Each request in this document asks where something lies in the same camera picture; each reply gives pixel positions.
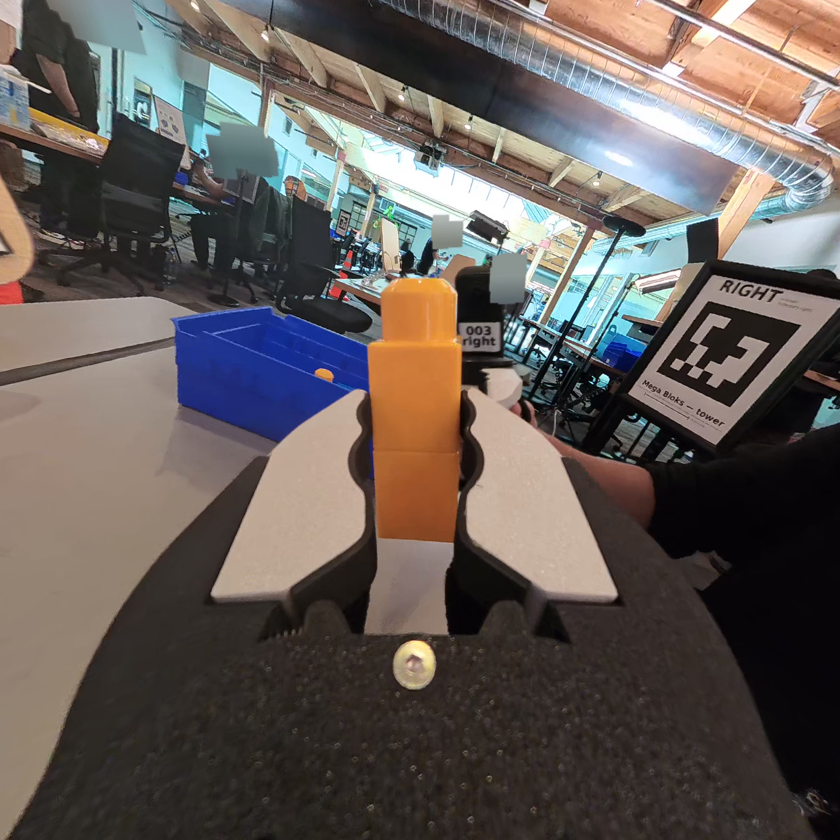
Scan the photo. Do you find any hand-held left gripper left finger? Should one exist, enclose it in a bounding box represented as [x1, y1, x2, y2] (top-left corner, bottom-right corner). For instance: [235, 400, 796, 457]
[210, 388, 379, 634]

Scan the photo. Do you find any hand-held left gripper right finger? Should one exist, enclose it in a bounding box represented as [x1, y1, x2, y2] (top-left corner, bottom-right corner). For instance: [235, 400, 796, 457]
[448, 387, 620, 634]

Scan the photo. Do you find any blue plastic bin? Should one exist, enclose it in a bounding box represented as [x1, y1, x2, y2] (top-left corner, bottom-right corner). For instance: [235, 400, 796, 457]
[171, 306, 375, 444]

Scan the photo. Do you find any black framed marker sign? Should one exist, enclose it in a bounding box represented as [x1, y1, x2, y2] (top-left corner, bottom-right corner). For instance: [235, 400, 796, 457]
[620, 259, 840, 454]

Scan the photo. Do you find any wooden work table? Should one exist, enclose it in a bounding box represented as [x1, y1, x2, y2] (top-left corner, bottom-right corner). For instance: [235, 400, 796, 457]
[335, 276, 388, 309]

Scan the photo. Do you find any person's torso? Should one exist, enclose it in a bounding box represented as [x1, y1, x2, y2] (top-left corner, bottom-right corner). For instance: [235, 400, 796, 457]
[689, 551, 840, 840]

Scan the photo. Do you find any person's right hand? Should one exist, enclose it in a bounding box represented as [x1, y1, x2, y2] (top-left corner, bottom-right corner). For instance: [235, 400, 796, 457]
[512, 402, 559, 442]

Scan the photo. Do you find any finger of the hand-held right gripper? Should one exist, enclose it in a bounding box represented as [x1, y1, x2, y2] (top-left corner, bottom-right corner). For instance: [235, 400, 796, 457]
[486, 365, 527, 403]

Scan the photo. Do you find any instruction sheet on white stand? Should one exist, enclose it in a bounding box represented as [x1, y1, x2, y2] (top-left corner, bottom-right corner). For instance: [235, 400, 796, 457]
[0, 174, 35, 286]

